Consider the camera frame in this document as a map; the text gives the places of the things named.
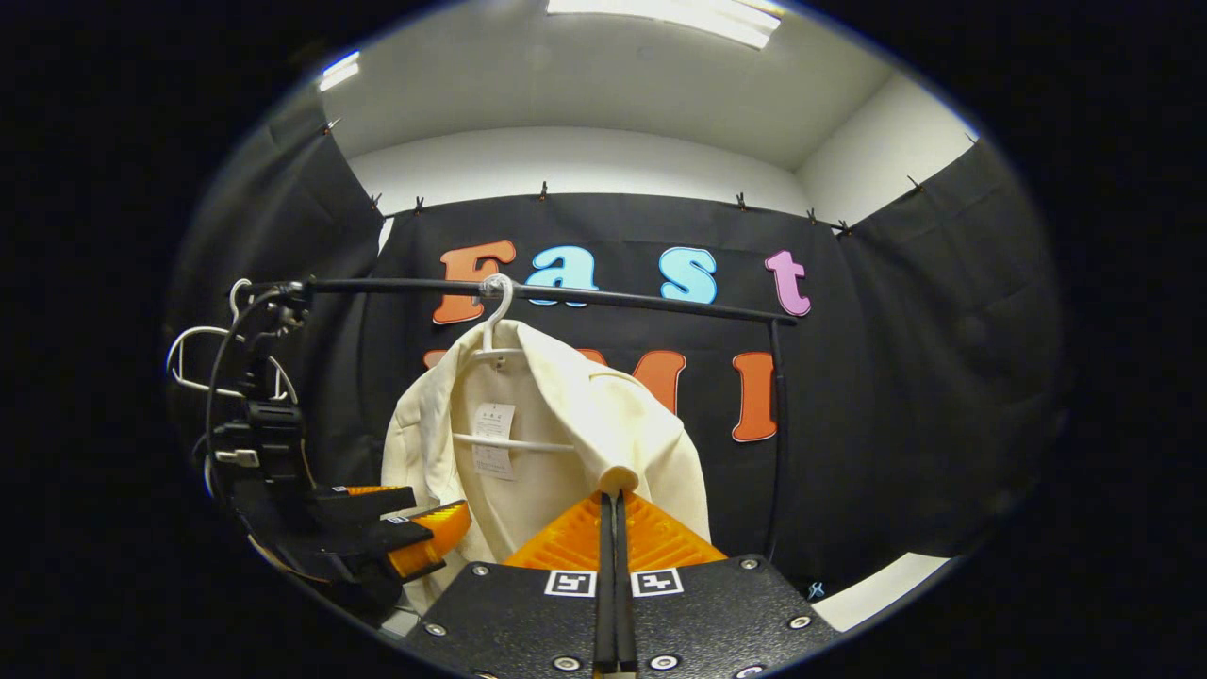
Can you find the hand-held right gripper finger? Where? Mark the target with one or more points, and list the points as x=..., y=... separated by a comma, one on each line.
x=603, y=585
x=625, y=585

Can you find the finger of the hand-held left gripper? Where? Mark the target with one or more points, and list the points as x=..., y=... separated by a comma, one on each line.
x=424, y=542
x=363, y=505

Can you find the cream button-up shirt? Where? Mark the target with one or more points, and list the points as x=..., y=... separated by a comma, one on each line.
x=622, y=424

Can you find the white empty plastic hanger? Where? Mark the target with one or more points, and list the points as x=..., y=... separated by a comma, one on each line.
x=203, y=332

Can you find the white shirt hanger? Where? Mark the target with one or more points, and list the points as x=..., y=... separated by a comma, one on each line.
x=497, y=316

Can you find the white paper garment tag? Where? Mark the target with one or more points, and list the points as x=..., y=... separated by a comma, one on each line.
x=493, y=438

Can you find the black backdrop cloth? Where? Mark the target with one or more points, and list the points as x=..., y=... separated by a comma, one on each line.
x=896, y=377

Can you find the row of black backdrop clips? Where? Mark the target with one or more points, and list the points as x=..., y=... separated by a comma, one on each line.
x=543, y=191

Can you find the small ceiling light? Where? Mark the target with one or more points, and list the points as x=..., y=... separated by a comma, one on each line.
x=339, y=71

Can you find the ceiling light panel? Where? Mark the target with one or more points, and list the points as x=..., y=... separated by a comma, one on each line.
x=669, y=14

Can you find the black clothes rail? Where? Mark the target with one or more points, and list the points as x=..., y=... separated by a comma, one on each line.
x=660, y=303

